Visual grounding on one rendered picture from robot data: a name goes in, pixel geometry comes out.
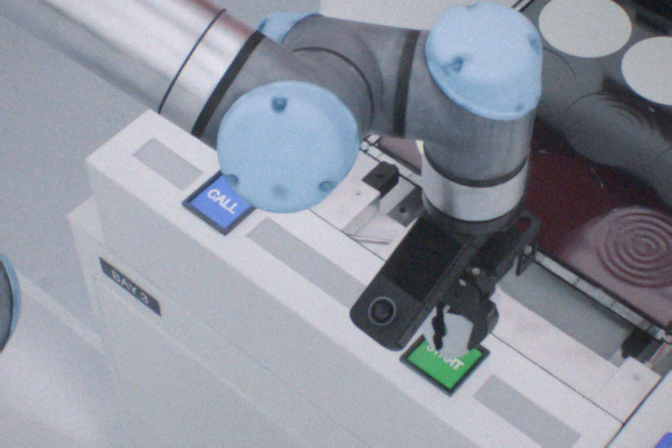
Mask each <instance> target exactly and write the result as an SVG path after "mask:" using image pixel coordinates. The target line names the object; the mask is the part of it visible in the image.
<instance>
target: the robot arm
mask: <svg viewBox="0 0 672 448"><path fill-rule="evenodd" d="M0 15H2V16H4V17H5V18H7V19H9V20H11V21H12V22H14V23H16V24H17V26H20V27H21V28H23V29H24V30H26V31H28V32H29V33H32V34H33V35H35V37H36V38H38V39H40V40H41V41H44V42H45V43H47V44H49V45H50V46H52V47H53V49H56V50H57V51H59V52H61V53H62V54H64V55H65V56H68V57H69V58H71V59H73V61H74V62H76V63H77V64H80V65H81V66H83V67H85V68H86V69H88V70H89V71H92V73H93V74H95V75H97V76H98V77H100V78H101V79H104V80H106V81H107V82H109V83H110V85H112V86H113V87H116V88H118V89H119V90H121V91H122V92H124V93H125V94H128V95H130V97H131V98H133V99H134V100H136V101H137V102H140V103H142V104H143V105H145V106H146V107H148V109H149V110H152V111H154V112H155V113H157V114H158V115H160V116H163V117H164V118H166V119H167V120H169V122H170V123H172V124H174V125H176V126H178V127H179V128H181V129H182V130H184V131H186V132H188V134H190V135H191V136H193V137H195V138H196V139H198V140H201V142H203V143H204V144H206V146H208V147H209V148H211V149H213V150H215V151H216V152H217V156H218V163H219V166H220V171H221V173H222V174H223V176H225V178H226V180H227V181H228V184H229V185H230V187H231V188H232V190H233V191H234V192H235V193H237V194H238V195H239V197H240V198H241V199H242V200H244V201H245V202H246V203H248V204H251V205H252V206H254V207H257V209H259V210H263V211H266V212H270V213H277V214H290V213H297V212H302V211H305V210H308V209H310V207H313V206H315V205H317V204H319V203H320V202H321V201H323V200H324V199H326V198H327V197H328V195H329V194H330V193H331V192H332V191H333V190H334V189H335V188H336V187H338V186H339V184H340V182H341V181H342V180H343V179H344V178H345V177H346V176H347V175H348V173H349V172H351V169H352V168H353V166H354V164H355V162H356V159H357V155H358V152H359V147H360V144H361V142H362V140H364V138H365V137H366V135H367V134H368V135H376V136H382V137H390V138H396V139H404V140H405V139H411V140H419V141H423V142H422V147H423V153H422V172H421V180H422V188H423V189H422V199H423V204H424V207H425V209H424V210H423V211H422V213H421V214H420V216H419V217H418V218H417V220H416V222H415V223H414V225H412V226H411V227H410V229H409V230H408V231H407V233H406V235H405V236H404V238H403V239H402V240H400V242H399V243H398V244H397V247H396V248H395V250H394V251H393V252H392V254H391V255H390V256H389V258H387V260H386V261H385V263H384V264H383V265H382V267H381V268H380V269H379V272H378V273H377V274H376V276H374V277H373V279H372V280H371V281H370V283H369V285H368V286H367V288H366V289H365V290H364V292H362V293H361V294H360V296H359V298H358V299H357V301H356V302H355V303H354V305H353V306H352V308H351V311H349V318H351V320H352V323H353V324H354V325H355V326H356V327H357V328H358V329H360V330H361V331H362V332H364V333H366V335H367V336H368V337H370V338H371V339H372V340H374V341H376V342H377V343H379V344H380V345H381V347H383V348H385V349H386V350H389V351H393V352H399V351H402V350H404V349H405V348H406V345H407V344H408V343H409V341H410V340H411V339H412V337H414V336H415V333H416V332H417V331H418V329H419V328H420V330H421V331H422V333H423V336H424V337H426V339H427V341H428V342H429V344H430V347H431V348H432V349H433V350H435V351H436V352H439V353H440V354H441V355H443V356H445V357H446V359H453V357H459V356H463V355H465V354H466V353H468V352H469V351H471V350H472V349H474V348H476V347H477V345H478V346H479V344H480V343H481V342H482V341H483V340H484V339H485V338H486V337H488V336H489V335H490V334H491V332H492V331H493V330H494V328H495V327H496V325H497V323H498V318H499V313H498V310H497V307H498V305H499V303H501V298H502V297H501V294H499V293H497V294H495V295H493V294H494V293H495V290H496V286H495V285H496V284H497V282H498V281H499V280H501V279H502V278H503V277H504V276H505V275H506V274H507V273H508V272H509V270H510V268H511V267H512V266H514V260H515V259H516V257H517V256H518V255H519V256H518V263H517V269H516V276H518V277H519V276H520V275H521V274H522V273H523V272H524V270H526V269H527V268H528V266H529V265H530V264H531V263H532V262H533V261H534V260H535V255H536V249H538V243H539V237H540V230H541V225H542V219H540V218H539V217H536V216H534V215H533V214H531V213H530V212H528V211H527V210H526V209H524V204H526V197H527V190H528V184H529V176H530V169H531V163H532V160H530V159H529V154H530V142H531V136H532V129H533V123H534V116H535V110H536V105H538V103H539V100H540V97H541V90H542V81H541V69H542V56H543V55H542V44H541V40H540V37H539V33H538V31H537V30H535V28H534V26H533V25H532V24H531V23H530V20H529V19H528V18H526V17H525V16H524V15H522V14H520V13H519V12H517V11H515V9H514V8H510V7H508V6H506V5H503V4H498V3H493V2H475V3H473V4H472V5H466V6H464V5H457V6H455V7H453V8H451V10H448V11H446V12H445V13H444V14H443V15H441V16H440V17H439V19H438V20H436V22H435V24H434V25H433V27H432V30H426V29H421V30H419V29H410V28H402V27H394V26H386V25H380V24H372V23H365V22H357V21H349V19H342V18H334V17H327V16H324V15H322V14H319V13H314V12H307V13H303V14H296V13H284V12H273V13H270V14H268V15H266V16H265V17H264V18H263V19H261V20H260V22H259V24H258V26H257V28H255V27H253V26H252V25H249V24H248V23H246V22H245V20H243V19H242V18H240V17H237V16H236V15H234V14H233V13H231V12H230V11H228V10H227V8H224V7H222V6H221V5H219V4H218V3H216V2H215V1H212V0H0ZM526 219H527V220H529V222H530V226H529V227H528V228H527V229H526V230H524V231H523V234H522V235H521V230H520V228H519V227H517V225H516V223H517V222H518V220H520V222H522V223H524V220H526ZM532 239H533V242H532V249H531V252H530V254H529V255H528V256H527V257H526V259H524V260H523V255H524V249H526V245H527V244H528V243H529V242H530V241H531V240H532ZM492 295H493V297H492ZM491 297H492V298H491ZM21 305H22V296H21V287H20V281H19V278H17V275H16V272H15V270H14V267H13V265H12V263H11V261H10V259H9V258H8V255H7V254H4V255H2V254H1V252H0V356H1V354H2V352H3V351H4V349H5V347H6V345H8V342H9V340H10V339H11V337H12V335H13V333H14V330H15V328H16V326H17V323H18V319H20V314H21ZM448 306H451V307H449V308H448V310H447V307H448ZM446 310H447V311H446ZM445 311H446V312H445ZM444 313H445V314H444ZM444 325H446V328H447V331H446V332H445V329H444Z"/></svg>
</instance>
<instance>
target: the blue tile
mask: <svg viewBox="0 0 672 448"><path fill-rule="evenodd" d="M190 204H191V205H193V206H194V207H196V209H197V210H198V211H201V212H202V213H204V214H205V215H207V216H208V217H209V218H212V219H213V220H215V222H216V223H217V224H219V225H220V226H222V227H223V228H226V227H227V226H228V225H229V224H230V223H232V222H233V220H234V219H235V218H237V217H238V216H239V215H241V214H242V213H243V212H244V211H245V210H246V209H247V207H250V206H251V204H248V203H246V202H245V201H244V200H242V199H241V198H240V197H239V195H238V194H237V193H235V192H234V191H233V190H232V188H231V187H230V185H229V184H228V181H227V180H226V178H225V176H223V175H222V176H221V177H219V178H218V179H217V180H216V181H215V182H214V184H212V185H210V186H209V187H208V188H207V189H205V190H204V191H203V192H202V193H201V194H200V195H197V197H196V198H195V199H194V200H193V201H191V202H190Z"/></svg>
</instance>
